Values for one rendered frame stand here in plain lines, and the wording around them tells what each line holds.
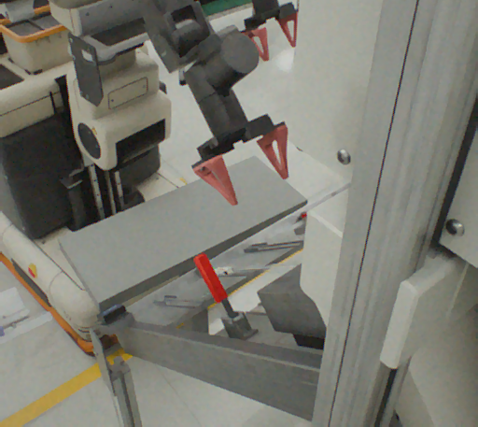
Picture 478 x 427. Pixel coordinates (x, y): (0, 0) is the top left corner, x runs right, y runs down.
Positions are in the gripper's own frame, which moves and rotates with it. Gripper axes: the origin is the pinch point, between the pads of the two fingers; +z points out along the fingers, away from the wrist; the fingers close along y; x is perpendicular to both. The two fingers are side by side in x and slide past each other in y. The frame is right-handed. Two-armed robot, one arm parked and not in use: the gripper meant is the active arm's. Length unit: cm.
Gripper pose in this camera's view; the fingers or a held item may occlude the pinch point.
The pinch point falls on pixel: (259, 186)
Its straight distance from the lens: 83.0
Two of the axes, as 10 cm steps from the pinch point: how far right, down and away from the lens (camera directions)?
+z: 4.4, 9.0, 0.2
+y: 7.9, -4.0, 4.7
